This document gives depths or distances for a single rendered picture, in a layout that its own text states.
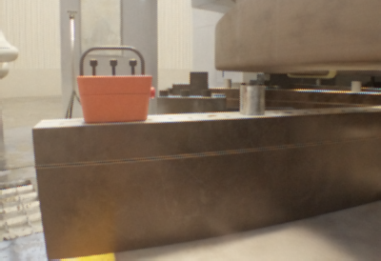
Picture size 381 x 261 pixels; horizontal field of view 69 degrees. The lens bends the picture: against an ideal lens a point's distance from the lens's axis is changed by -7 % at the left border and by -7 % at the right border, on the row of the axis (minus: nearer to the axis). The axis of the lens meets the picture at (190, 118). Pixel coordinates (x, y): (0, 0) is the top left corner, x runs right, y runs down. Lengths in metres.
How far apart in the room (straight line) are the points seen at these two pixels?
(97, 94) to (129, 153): 0.18
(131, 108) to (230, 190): 0.39
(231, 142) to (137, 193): 0.31
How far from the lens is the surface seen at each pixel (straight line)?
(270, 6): 1.08
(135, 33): 4.19
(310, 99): 2.75
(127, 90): 0.79
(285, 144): 0.99
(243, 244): 0.96
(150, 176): 0.84
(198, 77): 1.97
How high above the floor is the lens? 0.81
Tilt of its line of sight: 8 degrees down
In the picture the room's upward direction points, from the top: straight up
